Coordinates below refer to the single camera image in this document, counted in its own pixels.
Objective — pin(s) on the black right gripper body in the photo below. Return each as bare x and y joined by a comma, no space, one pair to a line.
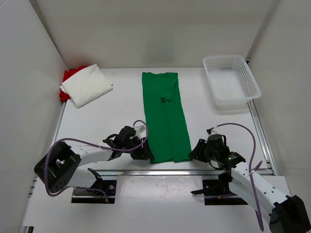
210,155

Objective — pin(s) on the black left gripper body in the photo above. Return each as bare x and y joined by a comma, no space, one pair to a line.
135,142

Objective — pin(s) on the green t-shirt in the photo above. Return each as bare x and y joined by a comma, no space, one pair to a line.
168,136

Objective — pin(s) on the white t-shirt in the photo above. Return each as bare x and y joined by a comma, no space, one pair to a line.
86,85

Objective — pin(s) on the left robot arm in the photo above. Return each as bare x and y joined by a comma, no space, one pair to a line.
61,167

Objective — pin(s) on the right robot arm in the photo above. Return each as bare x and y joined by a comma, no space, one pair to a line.
283,213

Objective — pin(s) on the white plastic basket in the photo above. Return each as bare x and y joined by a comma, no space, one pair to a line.
231,80

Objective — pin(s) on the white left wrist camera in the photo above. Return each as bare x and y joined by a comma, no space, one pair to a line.
139,130

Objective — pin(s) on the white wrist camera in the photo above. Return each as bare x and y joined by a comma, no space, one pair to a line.
139,130
211,131

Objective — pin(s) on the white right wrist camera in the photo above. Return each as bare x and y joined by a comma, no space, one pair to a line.
211,131

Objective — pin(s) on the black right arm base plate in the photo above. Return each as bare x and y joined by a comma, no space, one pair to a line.
215,190

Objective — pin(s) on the aluminium table edge rail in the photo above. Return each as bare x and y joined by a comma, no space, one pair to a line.
159,172

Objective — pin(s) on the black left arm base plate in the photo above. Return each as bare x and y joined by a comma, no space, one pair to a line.
109,191

